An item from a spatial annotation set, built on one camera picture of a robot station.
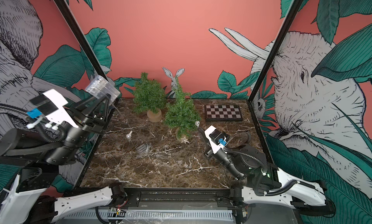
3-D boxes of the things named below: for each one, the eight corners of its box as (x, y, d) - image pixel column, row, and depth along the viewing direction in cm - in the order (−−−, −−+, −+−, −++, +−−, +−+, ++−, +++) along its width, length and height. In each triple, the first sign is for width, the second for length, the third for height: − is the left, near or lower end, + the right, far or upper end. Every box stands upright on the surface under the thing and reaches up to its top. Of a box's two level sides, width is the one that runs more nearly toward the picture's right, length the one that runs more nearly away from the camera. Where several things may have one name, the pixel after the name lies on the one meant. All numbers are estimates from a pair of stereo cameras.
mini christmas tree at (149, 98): (147, 127, 105) (132, 92, 78) (151, 108, 117) (140, 72, 90) (165, 127, 105) (157, 92, 78) (168, 108, 117) (161, 72, 90)
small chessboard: (205, 122, 109) (205, 119, 106) (204, 107, 119) (204, 104, 116) (242, 122, 110) (243, 119, 107) (238, 107, 119) (239, 104, 117)
